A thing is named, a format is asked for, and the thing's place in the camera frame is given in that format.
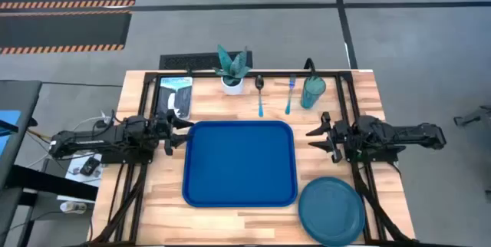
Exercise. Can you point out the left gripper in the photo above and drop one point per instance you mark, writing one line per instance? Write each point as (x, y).
(161, 132)

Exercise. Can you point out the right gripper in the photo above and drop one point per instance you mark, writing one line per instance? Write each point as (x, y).
(338, 139)

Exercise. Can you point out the teal faceted plastic cup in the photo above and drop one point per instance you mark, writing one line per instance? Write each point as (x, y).
(312, 91)

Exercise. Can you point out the blue round plate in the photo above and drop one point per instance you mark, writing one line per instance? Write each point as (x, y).
(331, 210)

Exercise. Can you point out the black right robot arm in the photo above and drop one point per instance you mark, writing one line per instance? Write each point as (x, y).
(403, 134)

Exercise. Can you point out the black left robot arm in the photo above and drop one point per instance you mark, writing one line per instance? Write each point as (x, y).
(96, 141)

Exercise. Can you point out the blue plastic tray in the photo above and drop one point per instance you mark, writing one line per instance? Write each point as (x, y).
(239, 162)

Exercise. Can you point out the black and teal book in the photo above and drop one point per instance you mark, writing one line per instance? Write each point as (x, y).
(174, 99)

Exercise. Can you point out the snake plant in white pot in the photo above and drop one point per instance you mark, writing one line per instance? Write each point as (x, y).
(232, 85)

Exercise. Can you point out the black perforated floor mat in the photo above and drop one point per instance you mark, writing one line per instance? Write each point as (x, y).
(192, 62)

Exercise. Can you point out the white plug adapter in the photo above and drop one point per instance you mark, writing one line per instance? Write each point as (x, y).
(103, 118)

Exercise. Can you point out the small black device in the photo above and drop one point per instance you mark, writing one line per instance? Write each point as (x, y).
(90, 165)

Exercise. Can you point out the white paper sheet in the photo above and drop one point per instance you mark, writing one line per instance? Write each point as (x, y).
(73, 166)

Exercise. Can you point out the white power strip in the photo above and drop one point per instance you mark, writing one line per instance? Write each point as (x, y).
(73, 207)

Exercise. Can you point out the grey chair base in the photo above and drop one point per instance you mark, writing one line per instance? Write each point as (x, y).
(473, 116)

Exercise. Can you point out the small hazard-striped black floor mat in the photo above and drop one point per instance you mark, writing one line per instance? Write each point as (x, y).
(57, 30)

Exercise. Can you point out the grey side table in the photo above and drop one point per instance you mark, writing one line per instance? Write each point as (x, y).
(19, 97)

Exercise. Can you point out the blue flat panel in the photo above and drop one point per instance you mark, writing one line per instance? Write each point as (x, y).
(7, 122)

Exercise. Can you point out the black curved bracket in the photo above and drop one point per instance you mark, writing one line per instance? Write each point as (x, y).
(310, 66)

